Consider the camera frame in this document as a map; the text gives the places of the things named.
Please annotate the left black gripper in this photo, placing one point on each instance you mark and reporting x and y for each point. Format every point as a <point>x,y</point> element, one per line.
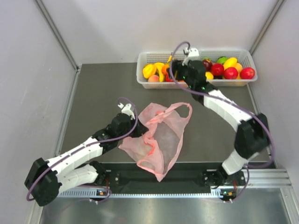
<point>140,129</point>

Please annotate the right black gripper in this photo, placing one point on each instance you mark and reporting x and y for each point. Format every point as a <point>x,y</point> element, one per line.
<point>177,65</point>

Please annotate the green orange mango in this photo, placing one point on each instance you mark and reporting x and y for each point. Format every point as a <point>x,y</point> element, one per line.
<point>165,69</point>

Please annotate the pink plastic bag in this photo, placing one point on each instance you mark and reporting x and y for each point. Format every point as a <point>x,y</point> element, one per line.
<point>158,149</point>

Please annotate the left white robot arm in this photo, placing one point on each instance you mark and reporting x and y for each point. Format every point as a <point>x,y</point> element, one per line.
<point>48,178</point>

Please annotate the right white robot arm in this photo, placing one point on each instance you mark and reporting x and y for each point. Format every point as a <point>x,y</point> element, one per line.
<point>251,130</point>

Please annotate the peach fruit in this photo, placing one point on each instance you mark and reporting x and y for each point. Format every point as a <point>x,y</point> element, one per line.
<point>153,78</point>

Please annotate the red apple in left basket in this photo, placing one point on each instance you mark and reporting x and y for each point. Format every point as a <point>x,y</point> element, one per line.
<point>168,78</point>

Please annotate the yellow lemon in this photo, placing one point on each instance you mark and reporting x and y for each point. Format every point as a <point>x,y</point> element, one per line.
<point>209,75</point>

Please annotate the dark red apple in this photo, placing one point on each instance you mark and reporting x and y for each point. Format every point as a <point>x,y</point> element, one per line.
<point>208,64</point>

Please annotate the yellow banana bunch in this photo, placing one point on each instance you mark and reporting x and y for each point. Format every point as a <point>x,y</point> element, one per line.
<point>159,66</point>

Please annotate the red apple middle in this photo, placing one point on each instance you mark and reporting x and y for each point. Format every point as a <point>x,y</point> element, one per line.
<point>217,69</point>

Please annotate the green lime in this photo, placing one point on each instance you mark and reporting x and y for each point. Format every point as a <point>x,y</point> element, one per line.
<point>222,60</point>

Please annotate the red apple front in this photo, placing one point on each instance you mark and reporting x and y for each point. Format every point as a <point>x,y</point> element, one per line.
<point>230,73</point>

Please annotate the yellow mango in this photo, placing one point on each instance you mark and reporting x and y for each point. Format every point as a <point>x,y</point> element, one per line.
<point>231,62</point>

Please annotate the left white plastic basket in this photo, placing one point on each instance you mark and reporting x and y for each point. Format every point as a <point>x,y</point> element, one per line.
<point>145,58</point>

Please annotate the white plastic basket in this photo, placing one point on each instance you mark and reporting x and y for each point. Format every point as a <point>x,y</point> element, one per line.
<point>244,59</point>
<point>145,58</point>

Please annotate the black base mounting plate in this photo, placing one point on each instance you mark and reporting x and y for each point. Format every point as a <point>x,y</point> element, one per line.
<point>183,177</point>

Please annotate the right white plastic basket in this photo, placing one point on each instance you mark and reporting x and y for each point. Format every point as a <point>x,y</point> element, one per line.
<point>244,59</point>

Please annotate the red apple right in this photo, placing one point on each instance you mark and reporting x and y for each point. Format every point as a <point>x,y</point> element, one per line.
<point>247,73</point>

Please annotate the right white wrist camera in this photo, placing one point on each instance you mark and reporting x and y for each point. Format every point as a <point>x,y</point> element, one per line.
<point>191,54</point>

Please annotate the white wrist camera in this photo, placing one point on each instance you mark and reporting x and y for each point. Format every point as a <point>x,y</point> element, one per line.
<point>127,109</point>
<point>191,54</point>

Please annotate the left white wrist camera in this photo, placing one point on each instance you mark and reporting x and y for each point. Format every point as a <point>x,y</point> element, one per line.
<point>127,109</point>

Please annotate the grey slotted cable duct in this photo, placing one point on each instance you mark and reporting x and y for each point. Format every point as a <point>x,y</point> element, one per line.
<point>101,193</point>

